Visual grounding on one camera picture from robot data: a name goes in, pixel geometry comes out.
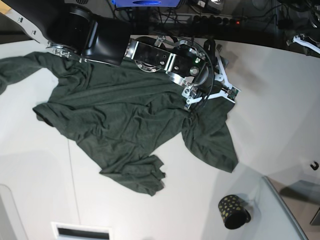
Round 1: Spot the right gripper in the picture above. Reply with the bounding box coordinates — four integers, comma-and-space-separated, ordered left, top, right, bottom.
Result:
181, 38, 234, 110

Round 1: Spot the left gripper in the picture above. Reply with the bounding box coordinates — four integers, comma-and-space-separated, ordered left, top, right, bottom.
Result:
286, 34, 320, 54

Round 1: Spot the dark green t-shirt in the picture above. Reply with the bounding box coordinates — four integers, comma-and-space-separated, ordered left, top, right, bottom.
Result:
0, 52, 239, 196

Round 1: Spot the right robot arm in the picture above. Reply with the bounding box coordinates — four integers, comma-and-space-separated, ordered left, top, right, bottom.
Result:
5, 0, 239, 110

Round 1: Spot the white power strip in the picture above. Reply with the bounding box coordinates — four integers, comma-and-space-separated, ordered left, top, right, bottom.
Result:
154, 12, 247, 26

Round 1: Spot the blue box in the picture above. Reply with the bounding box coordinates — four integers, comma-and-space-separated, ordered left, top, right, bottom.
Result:
111, 0, 180, 8

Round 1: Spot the small black hook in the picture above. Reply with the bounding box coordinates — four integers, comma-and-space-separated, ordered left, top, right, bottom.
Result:
310, 161, 320, 171

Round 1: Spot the black mug with gold dots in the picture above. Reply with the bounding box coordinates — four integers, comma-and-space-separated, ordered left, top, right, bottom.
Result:
218, 194, 252, 230

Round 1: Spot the grey tray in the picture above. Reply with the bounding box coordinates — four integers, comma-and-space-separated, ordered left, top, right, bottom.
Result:
266, 177, 320, 240

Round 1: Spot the white slotted plate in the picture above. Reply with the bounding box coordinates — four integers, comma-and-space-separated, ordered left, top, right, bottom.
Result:
51, 222, 114, 240

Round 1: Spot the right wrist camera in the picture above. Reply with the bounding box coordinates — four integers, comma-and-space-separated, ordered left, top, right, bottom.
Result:
227, 86, 241, 104

